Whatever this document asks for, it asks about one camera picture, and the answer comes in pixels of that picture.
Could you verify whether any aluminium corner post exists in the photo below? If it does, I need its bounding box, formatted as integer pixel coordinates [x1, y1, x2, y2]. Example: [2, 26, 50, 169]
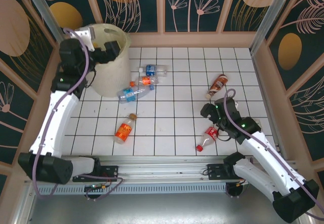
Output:
[20, 0, 65, 45]
[249, 0, 291, 56]

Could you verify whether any large clear blue label bottle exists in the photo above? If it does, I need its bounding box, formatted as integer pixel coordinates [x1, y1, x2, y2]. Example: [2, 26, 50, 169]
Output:
[117, 84, 155, 105]

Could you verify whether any black mount plate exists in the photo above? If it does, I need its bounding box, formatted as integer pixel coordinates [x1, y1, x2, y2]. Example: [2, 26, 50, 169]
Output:
[207, 163, 230, 181]
[72, 165, 119, 183]

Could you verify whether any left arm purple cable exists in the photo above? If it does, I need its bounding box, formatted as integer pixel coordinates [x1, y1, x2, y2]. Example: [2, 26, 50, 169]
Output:
[32, 27, 125, 201]

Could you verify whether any right aluminium side rail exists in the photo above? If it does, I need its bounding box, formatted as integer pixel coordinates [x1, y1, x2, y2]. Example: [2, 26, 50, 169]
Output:
[250, 53, 288, 163]

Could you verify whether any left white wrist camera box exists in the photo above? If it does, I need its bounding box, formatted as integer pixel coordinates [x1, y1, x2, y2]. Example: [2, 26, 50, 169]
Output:
[75, 28, 96, 52]

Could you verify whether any brown milk tea bottle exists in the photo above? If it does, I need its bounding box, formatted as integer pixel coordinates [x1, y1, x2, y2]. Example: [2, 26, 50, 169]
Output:
[205, 73, 229, 100]

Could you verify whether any left black mount plate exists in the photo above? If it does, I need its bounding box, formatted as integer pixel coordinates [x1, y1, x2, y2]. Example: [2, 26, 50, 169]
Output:
[72, 165, 119, 183]

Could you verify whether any red label cola bottle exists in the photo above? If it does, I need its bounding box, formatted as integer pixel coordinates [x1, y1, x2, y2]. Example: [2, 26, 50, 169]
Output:
[196, 126, 220, 152]

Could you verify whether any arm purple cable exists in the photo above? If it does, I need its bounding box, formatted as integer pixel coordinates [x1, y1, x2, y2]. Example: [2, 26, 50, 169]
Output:
[32, 27, 125, 201]
[224, 89, 320, 221]

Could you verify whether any yellow connector with wires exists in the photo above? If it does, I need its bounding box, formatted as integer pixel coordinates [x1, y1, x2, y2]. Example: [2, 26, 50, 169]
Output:
[85, 175, 113, 192]
[236, 177, 255, 187]

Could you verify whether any grey metal sheet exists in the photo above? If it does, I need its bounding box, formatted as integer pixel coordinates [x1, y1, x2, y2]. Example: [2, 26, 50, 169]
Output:
[14, 193, 313, 224]

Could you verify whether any clear bottle orange label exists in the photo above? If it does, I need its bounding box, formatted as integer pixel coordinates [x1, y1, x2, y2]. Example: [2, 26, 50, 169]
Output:
[130, 76, 160, 87]

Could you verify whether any orange NFC juice bottle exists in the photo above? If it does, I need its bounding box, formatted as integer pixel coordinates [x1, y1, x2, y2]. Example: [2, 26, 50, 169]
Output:
[113, 113, 139, 144]

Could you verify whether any right black mount plate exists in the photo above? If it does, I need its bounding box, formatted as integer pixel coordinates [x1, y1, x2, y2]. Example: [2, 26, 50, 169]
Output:
[207, 163, 230, 181]

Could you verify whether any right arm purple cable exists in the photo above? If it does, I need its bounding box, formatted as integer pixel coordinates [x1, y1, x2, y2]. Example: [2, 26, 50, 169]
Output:
[224, 89, 320, 221]

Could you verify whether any left aluminium corner post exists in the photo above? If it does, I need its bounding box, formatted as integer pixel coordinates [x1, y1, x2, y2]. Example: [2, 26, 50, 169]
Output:
[20, 0, 65, 45]

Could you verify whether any right yellow connector with wires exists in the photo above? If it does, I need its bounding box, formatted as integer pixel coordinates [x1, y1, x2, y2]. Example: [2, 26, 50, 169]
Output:
[236, 177, 255, 187]

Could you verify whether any left yellow connector with wires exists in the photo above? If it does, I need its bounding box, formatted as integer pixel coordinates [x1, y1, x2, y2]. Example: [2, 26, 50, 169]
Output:
[85, 175, 113, 192]

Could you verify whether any right aluminium corner post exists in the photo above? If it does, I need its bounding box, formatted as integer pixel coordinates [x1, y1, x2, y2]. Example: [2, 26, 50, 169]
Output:
[249, 0, 291, 56]

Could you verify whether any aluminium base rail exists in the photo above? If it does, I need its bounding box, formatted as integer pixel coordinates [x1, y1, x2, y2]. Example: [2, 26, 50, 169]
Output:
[24, 155, 297, 184]

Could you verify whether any cream plastic bin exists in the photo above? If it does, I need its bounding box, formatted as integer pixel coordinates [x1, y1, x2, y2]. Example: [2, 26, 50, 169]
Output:
[75, 23, 132, 98]

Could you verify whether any small blue label water bottle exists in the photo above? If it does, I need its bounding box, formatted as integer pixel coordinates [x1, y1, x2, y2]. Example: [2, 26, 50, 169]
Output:
[139, 64, 169, 78]

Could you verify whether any grey slotted cable duct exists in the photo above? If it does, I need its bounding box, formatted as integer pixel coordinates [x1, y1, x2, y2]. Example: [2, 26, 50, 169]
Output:
[34, 183, 251, 196]

